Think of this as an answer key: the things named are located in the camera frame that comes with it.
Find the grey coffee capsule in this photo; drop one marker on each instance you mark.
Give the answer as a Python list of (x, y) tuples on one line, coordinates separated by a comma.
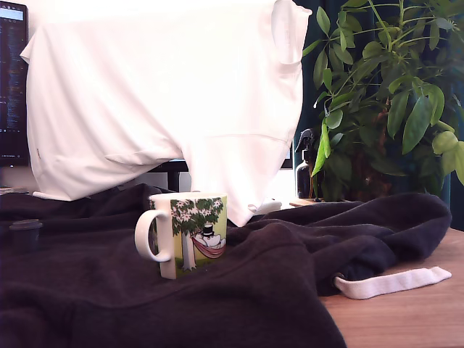
[(24, 235)]

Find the black monitor stand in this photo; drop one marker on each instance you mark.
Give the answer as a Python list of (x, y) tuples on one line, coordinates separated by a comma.
[(174, 179)]

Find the black spray bottle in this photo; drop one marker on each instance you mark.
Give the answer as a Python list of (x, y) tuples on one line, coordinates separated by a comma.
[(304, 174)]

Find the wooden board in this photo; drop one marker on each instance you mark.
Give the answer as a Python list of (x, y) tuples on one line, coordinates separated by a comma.
[(302, 202)]

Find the white hanging cloth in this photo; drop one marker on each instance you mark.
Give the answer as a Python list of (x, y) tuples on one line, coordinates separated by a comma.
[(152, 94)]

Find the dark navy hoodie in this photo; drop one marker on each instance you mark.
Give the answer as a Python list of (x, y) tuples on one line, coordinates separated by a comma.
[(253, 290)]

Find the green leafy houseplant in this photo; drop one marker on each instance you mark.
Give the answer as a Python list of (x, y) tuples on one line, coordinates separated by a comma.
[(398, 108)]

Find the black computer monitor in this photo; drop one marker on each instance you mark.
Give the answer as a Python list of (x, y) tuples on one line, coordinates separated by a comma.
[(12, 90)]

